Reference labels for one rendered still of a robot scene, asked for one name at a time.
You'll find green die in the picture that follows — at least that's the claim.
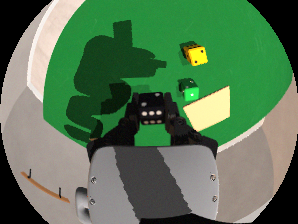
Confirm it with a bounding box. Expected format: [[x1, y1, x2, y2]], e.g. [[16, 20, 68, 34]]
[[181, 80, 199, 101]]

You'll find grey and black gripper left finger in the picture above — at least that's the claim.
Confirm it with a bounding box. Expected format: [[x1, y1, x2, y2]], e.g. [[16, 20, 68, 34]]
[[86, 92, 140, 163]]

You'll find black die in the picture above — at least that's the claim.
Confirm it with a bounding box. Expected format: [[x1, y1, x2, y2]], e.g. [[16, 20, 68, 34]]
[[138, 92, 165, 125]]

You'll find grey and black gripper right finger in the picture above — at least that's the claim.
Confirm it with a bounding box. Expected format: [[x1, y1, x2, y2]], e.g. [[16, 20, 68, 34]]
[[164, 92, 218, 160]]

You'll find yellow die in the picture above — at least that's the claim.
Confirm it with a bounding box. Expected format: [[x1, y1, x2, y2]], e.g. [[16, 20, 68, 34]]
[[183, 44, 207, 66]]

